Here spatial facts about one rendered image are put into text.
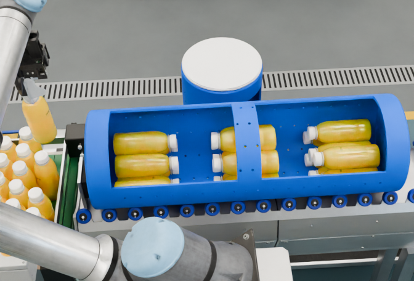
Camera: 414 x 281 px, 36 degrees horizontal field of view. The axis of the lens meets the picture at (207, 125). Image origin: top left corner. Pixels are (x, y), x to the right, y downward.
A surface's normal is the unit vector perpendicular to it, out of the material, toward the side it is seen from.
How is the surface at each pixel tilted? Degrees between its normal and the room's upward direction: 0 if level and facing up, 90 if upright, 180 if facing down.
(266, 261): 0
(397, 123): 22
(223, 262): 30
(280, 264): 0
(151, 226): 39
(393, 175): 81
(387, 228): 71
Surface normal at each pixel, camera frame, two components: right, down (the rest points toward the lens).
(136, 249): -0.64, -0.48
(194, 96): -0.66, 0.55
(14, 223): 0.66, -0.29
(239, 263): 0.43, -0.53
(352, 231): 0.05, 0.45
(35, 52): 0.07, 0.78
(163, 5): -0.02, -0.69
